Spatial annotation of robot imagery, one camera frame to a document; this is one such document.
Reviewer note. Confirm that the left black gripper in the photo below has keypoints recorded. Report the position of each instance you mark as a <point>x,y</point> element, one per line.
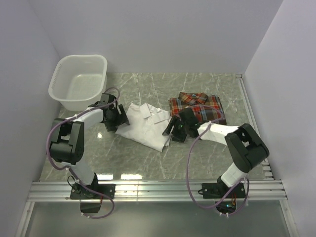
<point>122,119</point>

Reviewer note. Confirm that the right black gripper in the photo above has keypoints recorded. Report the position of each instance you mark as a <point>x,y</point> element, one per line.
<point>177,137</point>

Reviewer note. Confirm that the white long sleeve shirt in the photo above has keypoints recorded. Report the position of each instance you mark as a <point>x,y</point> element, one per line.
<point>147,123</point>

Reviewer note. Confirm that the plaid flannel shirt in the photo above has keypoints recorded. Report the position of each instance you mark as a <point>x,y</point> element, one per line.
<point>205,108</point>

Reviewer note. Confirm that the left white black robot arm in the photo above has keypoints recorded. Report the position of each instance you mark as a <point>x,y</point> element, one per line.
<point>65,142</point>

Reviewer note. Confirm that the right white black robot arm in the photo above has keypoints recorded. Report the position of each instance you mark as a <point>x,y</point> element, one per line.
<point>246,148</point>

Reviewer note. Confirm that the white plastic laundry basket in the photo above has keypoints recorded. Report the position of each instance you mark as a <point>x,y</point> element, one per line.
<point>78,81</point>

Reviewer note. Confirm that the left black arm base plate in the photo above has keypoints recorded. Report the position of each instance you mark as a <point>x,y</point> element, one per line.
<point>91,198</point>

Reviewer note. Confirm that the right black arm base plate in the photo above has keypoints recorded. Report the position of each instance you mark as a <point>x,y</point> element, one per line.
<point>217,191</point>

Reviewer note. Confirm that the aluminium mounting rail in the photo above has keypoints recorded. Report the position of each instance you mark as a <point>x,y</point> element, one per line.
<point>155,191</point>

